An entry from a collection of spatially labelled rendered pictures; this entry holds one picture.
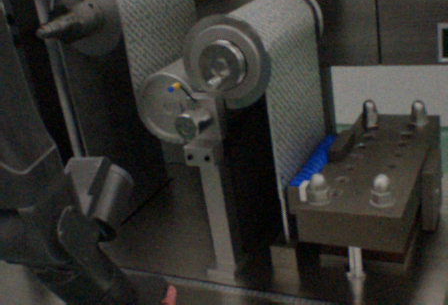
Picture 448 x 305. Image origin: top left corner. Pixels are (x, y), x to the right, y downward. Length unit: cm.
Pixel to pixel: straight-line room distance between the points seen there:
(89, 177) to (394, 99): 327
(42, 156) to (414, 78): 330
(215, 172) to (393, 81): 282
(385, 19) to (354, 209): 41
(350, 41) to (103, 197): 74
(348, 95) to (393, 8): 266
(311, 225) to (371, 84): 284
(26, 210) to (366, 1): 85
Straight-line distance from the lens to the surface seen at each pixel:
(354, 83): 376
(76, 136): 117
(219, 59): 90
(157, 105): 101
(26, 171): 45
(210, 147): 90
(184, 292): 101
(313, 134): 110
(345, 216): 90
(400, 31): 116
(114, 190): 57
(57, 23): 97
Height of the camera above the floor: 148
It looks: 21 degrees down
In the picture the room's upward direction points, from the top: 9 degrees counter-clockwise
